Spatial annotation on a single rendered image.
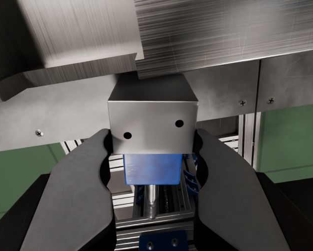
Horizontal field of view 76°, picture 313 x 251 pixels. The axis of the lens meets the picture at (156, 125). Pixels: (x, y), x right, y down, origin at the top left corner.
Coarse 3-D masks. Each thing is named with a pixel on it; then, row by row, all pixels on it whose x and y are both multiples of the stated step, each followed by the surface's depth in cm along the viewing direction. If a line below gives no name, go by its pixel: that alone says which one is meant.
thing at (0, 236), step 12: (36, 180) 8; (36, 192) 8; (24, 204) 7; (36, 204) 7; (12, 216) 7; (24, 216) 7; (0, 228) 6; (12, 228) 6; (24, 228) 6; (0, 240) 6; (12, 240) 6
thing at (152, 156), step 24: (120, 96) 11; (144, 96) 11; (168, 96) 11; (192, 96) 11; (120, 120) 11; (144, 120) 11; (168, 120) 11; (192, 120) 11; (120, 144) 12; (144, 144) 12; (168, 144) 12; (192, 144) 12; (144, 168) 15; (168, 168) 15
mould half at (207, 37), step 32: (160, 0) 6; (192, 0) 6; (224, 0) 6; (256, 0) 6; (288, 0) 6; (160, 32) 6; (192, 32) 6; (224, 32) 6; (256, 32) 6; (288, 32) 6; (160, 64) 6; (192, 64) 6; (224, 64) 6
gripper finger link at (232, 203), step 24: (216, 144) 11; (216, 168) 9; (240, 168) 9; (216, 192) 8; (240, 192) 8; (216, 216) 7; (240, 216) 7; (264, 216) 7; (216, 240) 6; (240, 240) 6; (264, 240) 6
